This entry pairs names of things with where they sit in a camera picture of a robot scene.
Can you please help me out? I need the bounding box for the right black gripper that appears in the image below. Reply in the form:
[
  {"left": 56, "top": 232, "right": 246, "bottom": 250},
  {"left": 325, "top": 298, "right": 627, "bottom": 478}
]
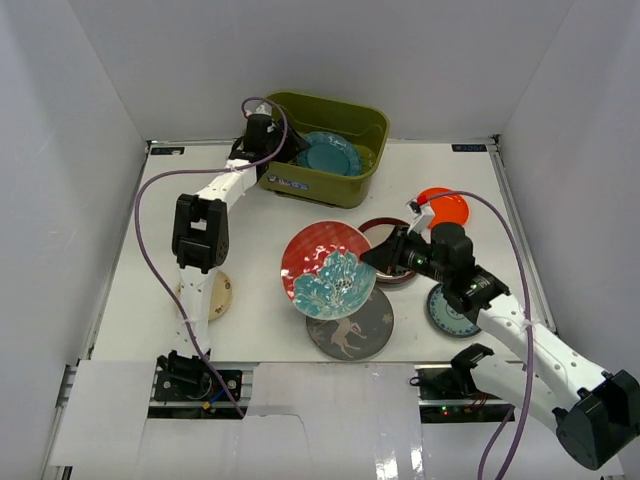
[{"left": 360, "top": 225, "right": 451, "bottom": 285}]

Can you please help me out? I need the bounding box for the teal scalloped plate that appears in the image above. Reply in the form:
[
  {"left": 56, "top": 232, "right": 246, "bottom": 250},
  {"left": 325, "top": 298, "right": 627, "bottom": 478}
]
[{"left": 297, "top": 132, "right": 363, "bottom": 177}]

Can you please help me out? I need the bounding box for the red plate with teal flower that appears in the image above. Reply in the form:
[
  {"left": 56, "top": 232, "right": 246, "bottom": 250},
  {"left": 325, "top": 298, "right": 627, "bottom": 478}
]
[{"left": 280, "top": 220, "right": 376, "bottom": 321}]

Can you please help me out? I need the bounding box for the grey plate with deer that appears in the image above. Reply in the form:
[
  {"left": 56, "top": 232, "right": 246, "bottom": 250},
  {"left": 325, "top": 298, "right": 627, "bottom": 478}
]
[{"left": 306, "top": 287, "right": 394, "bottom": 362}]

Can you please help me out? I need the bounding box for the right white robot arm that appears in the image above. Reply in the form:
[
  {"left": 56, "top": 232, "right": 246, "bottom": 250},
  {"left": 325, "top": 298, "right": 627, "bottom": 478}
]
[{"left": 360, "top": 223, "right": 639, "bottom": 470}]

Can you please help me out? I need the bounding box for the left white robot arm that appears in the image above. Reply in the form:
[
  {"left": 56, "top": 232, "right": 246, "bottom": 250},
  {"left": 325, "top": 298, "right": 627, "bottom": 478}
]
[{"left": 172, "top": 113, "right": 308, "bottom": 357}]

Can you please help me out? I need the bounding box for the olive green plastic bin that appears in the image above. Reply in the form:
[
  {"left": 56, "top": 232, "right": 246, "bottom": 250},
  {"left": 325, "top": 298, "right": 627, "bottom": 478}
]
[{"left": 259, "top": 91, "right": 389, "bottom": 209}]

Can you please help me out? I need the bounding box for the dark red rimmed plate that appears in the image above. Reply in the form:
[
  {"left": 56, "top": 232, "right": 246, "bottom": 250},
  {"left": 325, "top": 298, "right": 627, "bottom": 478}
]
[{"left": 358, "top": 217, "right": 415, "bottom": 285}]

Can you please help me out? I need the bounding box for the orange plastic plate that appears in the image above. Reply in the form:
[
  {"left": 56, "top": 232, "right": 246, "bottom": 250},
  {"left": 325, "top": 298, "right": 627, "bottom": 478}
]
[{"left": 416, "top": 187, "right": 470, "bottom": 229}]

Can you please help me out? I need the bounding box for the blue patterned small plate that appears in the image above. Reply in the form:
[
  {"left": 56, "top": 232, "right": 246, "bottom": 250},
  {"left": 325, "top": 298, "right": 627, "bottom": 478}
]
[{"left": 426, "top": 284, "right": 481, "bottom": 338}]

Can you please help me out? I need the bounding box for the cream plate with small flowers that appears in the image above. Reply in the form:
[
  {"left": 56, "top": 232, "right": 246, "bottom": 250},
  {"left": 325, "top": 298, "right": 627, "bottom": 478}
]
[{"left": 208, "top": 271, "right": 233, "bottom": 321}]

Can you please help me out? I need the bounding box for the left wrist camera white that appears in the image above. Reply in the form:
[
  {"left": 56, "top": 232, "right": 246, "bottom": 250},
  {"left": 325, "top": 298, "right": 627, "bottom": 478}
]
[{"left": 252, "top": 102, "right": 272, "bottom": 117}]

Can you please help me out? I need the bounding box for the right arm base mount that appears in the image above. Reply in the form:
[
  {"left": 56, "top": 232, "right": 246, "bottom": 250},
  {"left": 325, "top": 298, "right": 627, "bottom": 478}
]
[{"left": 409, "top": 343, "right": 510, "bottom": 425}]

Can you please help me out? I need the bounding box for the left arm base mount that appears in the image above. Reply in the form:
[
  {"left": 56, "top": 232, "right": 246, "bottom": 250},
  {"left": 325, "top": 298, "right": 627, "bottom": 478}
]
[{"left": 147, "top": 351, "right": 248, "bottom": 420}]

